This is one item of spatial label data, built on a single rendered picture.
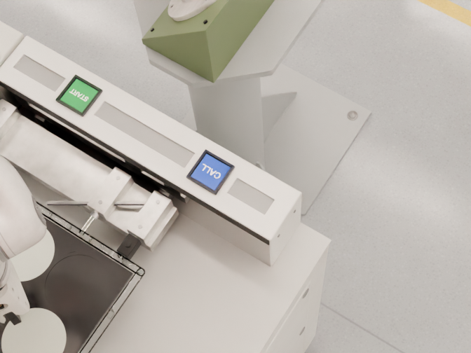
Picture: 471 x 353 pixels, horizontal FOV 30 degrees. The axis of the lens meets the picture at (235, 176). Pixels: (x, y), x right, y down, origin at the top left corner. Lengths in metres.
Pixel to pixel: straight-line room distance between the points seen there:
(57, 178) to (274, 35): 0.48
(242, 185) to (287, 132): 1.08
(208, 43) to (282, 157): 0.97
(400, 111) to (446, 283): 0.51
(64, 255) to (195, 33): 0.42
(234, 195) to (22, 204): 0.38
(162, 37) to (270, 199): 0.39
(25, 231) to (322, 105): 1.48
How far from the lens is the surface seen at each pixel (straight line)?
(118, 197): 1.45
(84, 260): 1.43
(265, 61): 1.63
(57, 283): 1.43
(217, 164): 1.39
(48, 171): 1.52
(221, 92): 1.80
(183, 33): 1.52
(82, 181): 1.50
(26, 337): 1.42
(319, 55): 2.59
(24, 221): 1.14
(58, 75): 1.51
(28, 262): 1.45
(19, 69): 1.53
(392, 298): 2.33
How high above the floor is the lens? 2.24
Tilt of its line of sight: 67 degrees down
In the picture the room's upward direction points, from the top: 8 degrees counter-clockwise
